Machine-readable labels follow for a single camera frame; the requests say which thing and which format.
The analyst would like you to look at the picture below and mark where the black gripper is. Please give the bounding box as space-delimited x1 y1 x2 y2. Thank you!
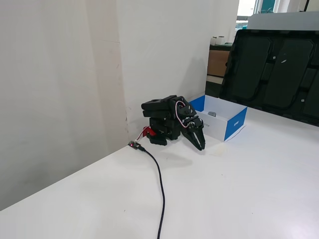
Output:
179 116 207 152

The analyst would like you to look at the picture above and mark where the red and black table clamp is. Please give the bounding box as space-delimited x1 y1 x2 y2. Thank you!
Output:
142 126 167 146

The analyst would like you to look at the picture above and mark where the gray flat panel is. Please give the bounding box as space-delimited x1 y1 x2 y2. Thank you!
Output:
247 11 319 32

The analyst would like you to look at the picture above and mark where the red white servo wire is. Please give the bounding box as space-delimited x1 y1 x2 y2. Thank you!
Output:
174 100 191 128

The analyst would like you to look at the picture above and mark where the black usb cable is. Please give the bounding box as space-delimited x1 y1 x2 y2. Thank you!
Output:
138 144 166 239

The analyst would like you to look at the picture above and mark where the white and blue box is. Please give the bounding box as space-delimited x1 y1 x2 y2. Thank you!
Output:
188 94 248 142

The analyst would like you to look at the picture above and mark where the black plastic tray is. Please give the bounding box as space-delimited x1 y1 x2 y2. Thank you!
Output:
218 29 319 126

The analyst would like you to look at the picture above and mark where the brown cardboard box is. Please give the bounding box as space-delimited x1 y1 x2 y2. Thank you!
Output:
207 49 230 77

